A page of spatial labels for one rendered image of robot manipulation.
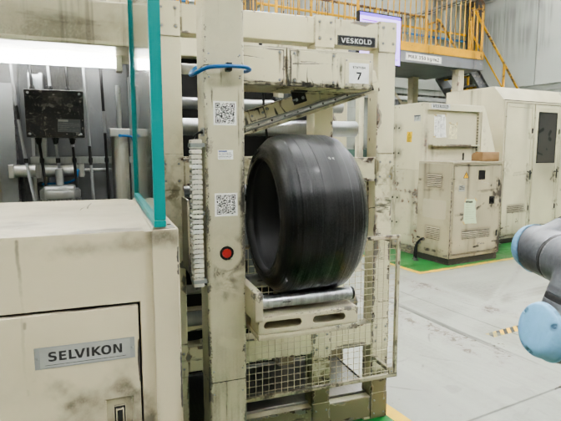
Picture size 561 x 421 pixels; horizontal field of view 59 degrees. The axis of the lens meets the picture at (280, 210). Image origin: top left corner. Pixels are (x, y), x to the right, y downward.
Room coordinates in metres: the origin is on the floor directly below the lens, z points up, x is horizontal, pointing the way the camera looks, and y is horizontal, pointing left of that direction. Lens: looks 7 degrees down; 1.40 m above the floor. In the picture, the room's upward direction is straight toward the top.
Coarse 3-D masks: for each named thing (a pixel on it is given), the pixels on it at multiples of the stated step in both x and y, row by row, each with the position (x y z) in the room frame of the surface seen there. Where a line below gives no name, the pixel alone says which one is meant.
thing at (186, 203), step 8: (184, 200) 1.98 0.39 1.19; (184, 208) 1.98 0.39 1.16; (192, 208) 2.07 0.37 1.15; (184, 216) 1.99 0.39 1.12; (184, 224) 1.99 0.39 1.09; (184, 232) 2.00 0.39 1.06; (184, 240) 2.00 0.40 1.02; (184, 248) 2.01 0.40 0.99; (184, 256) 2.01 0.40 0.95; (184, 264) 2.02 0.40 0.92
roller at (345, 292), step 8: (328, 288) 1.64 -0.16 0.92; (336, 288) 1.65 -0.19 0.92; (344, 288) 1.65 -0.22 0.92; (352, 288) 1.66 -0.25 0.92; (264, 296) 1.56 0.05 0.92; (272, 296) 1.56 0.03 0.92; (280, 296) 1.57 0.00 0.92; (288, 296) 1.58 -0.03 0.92; (296, 296) 1.58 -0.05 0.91; (304, 296) 1.59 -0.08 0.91; (312, 296) 1.60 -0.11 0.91; (320, 296) 1.61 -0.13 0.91; (328, 296) 1.62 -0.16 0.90; (336, 296) 1.63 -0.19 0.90; (344, 296) 1.64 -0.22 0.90; (352, 296) 1.65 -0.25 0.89; (264, 304) 1.54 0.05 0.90; (272, 304) 1.55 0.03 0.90; (280, 304) 1.56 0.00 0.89; (288, 304) 1.57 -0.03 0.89; (296, 304) 1.58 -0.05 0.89; (304, 304) 1.60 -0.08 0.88
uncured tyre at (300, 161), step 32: (256, 160) 1.75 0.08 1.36; (288, 160) 1.55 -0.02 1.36; (320, 160) 1.56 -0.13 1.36; (352, 160) 1.61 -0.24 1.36; (256, 192) 1.96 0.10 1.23; (288, 192) 1.50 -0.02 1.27; (320, 192) 1.50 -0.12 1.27; (352, 192) 1.53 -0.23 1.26; (256, 224) 1.96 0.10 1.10; (288, 224) 1.48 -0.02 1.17; (320, 224) 1.48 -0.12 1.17; (352, 224) 1.51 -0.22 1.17; (256, 256) 1.80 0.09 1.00; (288, 256) 1.50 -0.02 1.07; (320, 256) 1.50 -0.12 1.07; (352, 256) 1.54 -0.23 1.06; (288, 288) 1.58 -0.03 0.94; (320, 288) 1.63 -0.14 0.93
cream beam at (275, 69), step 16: (256, 48) 1.89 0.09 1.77; (272, 48) 1.91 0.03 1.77; (288, 48) 1.93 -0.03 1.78; (304, 48) 1.95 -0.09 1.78; (256, 64) 1.89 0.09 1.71; (272, 64) 1.91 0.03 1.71; (288, 64) 1.93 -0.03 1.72; (304, 64) 1.95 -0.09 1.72; (320, 64) 1.97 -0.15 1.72; (336, 64) 2.00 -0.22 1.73; (256, 80) 1.89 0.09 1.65; (272, 80) 1.91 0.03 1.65; (288, 80) 1.93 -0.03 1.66; (304, 80) 1.95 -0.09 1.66; (320, 80) 1.97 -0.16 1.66; (336, 80) 2.00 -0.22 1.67
